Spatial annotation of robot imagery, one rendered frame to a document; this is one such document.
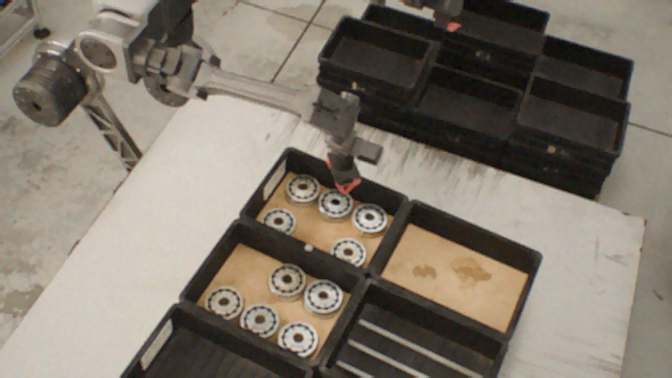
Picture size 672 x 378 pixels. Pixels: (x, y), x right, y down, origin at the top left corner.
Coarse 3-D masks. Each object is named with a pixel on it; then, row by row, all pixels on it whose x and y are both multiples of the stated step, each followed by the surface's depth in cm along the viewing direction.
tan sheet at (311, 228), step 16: (288, 176) 236; (320, 192) 233; (272, 208) 228; (288, 208) 229; (304, 208) 229; (304, 224) 226; (320, 224) 226; (336, 224) 226; (304, 240) 222; (320, 240) 223; (336, 240) 223; (368, 240) 224; (368, 256) 220
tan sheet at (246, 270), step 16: (240, 256) 217; (256, 256) 218; (224, 272) 214; (240, 272) 214; (256, 272) 214; (208, 288) 210; (240, 288) 211; (256, 288) 211; (224, 304) 208; (272, 304) 209; (288, 304) 209; (288, 320) 206; (304, 320) 206; (320, 320) 207; (320, 336) 204
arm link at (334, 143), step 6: (342, 96) 161; (348, 96) 160; (354, 96) 160; (354, 102) 160; (354, 126) 171; (354, 132) 193; (330, 138) 160; (336, 138) 160; (330, 144) 164; (336, 144) 160; (342, 144) 161; (348, 144) 184; (336, 150) 195; (342, 150) 193; (348, 150) 193
